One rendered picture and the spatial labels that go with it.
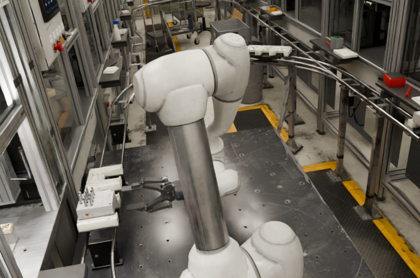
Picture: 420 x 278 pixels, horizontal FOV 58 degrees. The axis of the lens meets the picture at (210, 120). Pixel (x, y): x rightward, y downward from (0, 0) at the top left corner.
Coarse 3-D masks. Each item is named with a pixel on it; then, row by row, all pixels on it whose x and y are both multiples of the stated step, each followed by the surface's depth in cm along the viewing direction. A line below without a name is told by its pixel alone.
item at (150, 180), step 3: (141, 177) 140; (144, 177) 140; (147, 177) 140; (150, 177) 141; (153, 177) 141; (156, 177) 141; (159, 177) 141; (144, 180) 139; (147, 180) 139; (150, 180) 139; (153, 180) 139; (156, 180) 139; (159, 180) 140; (162, 180) 139; (165, 180) 140; (141, 183) 139; (144, 183) 139; (147, 183) 139; (150, 183) 139; (153, 183) 139; (156, 183) 140
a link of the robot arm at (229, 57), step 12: (228, 36) 99; (240, 36) 101; (204, 48) 101; (216, 48) 98; (228, 48) 97; (240, 48) 98; (216, 60) 98; (228, 60) 98; (240, 60) 99; (216, 72) 97; (228, 72) 99; (240, 72) 101; (216, 84) 99; (228, 84) 101; (240, 84) 104; (216, 96) 109; (228, 96) 107; (240, 96) 108
